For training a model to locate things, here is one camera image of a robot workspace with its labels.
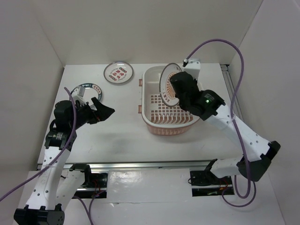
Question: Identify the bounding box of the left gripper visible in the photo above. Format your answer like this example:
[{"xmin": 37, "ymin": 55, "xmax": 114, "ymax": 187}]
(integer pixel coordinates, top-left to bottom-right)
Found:
[{"xmin": 69, "ymin": 97, "xmax": 114, "ymax": 129}]

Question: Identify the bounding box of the orange sunburst plate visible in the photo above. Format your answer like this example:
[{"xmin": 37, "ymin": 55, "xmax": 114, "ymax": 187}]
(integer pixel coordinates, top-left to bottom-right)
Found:
[{"xmin": 159, "ymin": 63, "xmax": 182, "ymax": 107}]

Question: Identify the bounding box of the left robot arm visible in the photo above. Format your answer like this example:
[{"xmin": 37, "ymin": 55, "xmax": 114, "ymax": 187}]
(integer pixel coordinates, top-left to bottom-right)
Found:
[{"xmin": 14, "ymin": 97, "xmax": 115, "ymax": 225}]

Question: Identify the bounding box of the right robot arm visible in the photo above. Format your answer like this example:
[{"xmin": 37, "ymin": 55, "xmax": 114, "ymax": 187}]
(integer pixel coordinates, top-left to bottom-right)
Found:
[{"xmin": 170, "ymin": 72, "xmax": 281, "ymax": 184}]

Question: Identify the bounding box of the white pink dish rack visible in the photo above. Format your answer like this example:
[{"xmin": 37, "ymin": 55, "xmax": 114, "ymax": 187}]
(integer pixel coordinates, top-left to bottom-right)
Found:
[{"xmin": 138, "ymin": 66, "xmax": 200, "ymax": 136}]

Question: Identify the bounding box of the green rim plate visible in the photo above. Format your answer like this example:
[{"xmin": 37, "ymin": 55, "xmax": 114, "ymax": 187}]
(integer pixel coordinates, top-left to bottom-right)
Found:
[{"xmin": 71, "ymin": 83, "xmax": 103, "ymax": 105}]

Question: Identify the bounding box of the red character plate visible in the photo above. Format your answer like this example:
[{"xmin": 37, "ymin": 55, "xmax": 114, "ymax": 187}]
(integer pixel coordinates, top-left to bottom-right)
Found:
[{"xmin": 103, "ymin": 61, "xmax": 134, "ymax": 84}]

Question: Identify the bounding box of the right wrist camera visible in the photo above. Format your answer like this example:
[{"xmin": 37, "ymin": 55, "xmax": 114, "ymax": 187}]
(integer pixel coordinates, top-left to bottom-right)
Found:
[{"xmin": 183, "ymin": 59, "xmax": 201, "ymax": 81}]

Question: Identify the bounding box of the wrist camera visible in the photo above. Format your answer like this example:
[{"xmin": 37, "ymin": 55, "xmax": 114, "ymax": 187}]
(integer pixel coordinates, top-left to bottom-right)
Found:
[
  {"xmin": 183, "ymin": 59, "xmax": 201, "ymax": 81},
  {"xmin": 72, "ymin": 86, "xmax": 85, "ymax": 102}
]

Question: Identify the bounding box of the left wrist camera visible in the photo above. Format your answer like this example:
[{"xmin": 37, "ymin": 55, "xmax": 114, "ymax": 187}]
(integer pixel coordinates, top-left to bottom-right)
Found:
[{"xmin": 72, "ymin": 86, "xmax": 85, "ymax": 102}]

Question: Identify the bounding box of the aluminium side rail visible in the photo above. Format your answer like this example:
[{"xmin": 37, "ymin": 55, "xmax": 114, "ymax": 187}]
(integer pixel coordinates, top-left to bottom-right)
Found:
[{"xmin": 220, "ymin": 64, "xmax": 243, "ymax": 120}]

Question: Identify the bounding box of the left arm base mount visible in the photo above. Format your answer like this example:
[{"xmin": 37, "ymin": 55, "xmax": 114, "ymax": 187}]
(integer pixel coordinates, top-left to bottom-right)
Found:
[{"xmin": 75, "ymin": 172, "xmax": 108, "ymax": 199}]

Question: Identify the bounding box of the aluminium front rail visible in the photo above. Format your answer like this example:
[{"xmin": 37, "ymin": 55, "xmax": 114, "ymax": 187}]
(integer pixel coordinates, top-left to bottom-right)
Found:
[{"xmin": 36, "ymin": 158, "xmax": 244, "ymax": 172}]

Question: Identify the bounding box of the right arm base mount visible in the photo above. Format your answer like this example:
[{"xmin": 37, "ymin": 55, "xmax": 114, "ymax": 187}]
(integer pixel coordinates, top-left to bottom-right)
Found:
[{"xmin": 188, "ymin": 170, "xmax": 234, "ymax": 197}]

